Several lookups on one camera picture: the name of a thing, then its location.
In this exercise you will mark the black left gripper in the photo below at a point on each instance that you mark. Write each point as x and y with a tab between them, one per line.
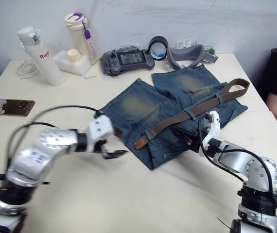
101	146

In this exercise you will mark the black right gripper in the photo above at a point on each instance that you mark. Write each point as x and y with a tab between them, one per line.
193	142

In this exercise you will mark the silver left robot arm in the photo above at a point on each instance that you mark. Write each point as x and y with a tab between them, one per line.
43	145

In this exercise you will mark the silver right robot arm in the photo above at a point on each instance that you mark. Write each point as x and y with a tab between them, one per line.
252	167

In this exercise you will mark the brown braided belt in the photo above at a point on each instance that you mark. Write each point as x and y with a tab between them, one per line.
201	106

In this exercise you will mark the blue denim shorts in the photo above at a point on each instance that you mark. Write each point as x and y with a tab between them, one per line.
138	106

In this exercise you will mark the small white hex key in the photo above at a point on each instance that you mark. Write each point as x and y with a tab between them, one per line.
90	76

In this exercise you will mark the grey green pouch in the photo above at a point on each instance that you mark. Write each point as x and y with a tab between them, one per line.
211	55

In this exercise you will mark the grey tape roll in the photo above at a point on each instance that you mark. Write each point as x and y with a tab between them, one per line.
158	47

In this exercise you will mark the white printed paper card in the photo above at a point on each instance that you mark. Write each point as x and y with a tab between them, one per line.
185	43

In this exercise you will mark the grey handheld game console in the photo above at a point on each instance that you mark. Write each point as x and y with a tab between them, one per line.
128	59

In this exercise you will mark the cream cylinder cap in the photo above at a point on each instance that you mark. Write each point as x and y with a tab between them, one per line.
73	55

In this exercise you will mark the smartphone with dark back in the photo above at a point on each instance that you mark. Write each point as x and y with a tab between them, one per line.
12	107

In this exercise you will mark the white thermos with red print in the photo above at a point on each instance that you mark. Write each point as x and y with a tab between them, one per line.
46	63

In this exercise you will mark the black chair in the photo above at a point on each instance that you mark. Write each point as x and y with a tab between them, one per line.
276	70

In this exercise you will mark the cream bottle with purple lid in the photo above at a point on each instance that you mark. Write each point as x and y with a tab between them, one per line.
80	41

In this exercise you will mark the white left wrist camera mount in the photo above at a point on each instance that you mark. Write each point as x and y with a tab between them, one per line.
100	128

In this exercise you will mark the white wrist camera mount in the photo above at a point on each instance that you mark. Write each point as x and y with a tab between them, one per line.
214	128
100	128

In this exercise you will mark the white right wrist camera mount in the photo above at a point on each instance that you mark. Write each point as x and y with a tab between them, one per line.
214	128

